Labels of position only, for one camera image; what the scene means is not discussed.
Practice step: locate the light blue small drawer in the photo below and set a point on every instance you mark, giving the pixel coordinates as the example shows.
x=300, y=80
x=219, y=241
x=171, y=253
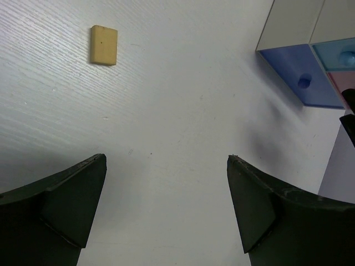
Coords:
x=337, y=55

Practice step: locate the tan eraser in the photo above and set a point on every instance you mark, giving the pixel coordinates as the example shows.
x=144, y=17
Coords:
x=103, y=45

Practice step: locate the white drawer cabinet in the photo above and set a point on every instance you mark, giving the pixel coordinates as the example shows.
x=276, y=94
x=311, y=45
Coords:
x=292, y=23

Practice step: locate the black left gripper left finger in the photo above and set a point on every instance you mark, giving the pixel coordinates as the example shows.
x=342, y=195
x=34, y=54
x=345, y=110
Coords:
x=48, y=222

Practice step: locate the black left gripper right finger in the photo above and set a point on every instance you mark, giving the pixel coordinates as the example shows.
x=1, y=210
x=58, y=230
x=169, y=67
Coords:
x=281, y=224

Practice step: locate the pink drawer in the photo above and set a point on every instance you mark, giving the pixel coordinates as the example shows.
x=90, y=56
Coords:
x=342, y=80

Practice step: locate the blue wide drawer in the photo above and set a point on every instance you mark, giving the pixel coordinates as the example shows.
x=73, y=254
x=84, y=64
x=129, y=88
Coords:
x=297, y=66

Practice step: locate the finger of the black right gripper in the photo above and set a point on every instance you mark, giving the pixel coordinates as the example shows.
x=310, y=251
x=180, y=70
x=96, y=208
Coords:
x=348, y=121

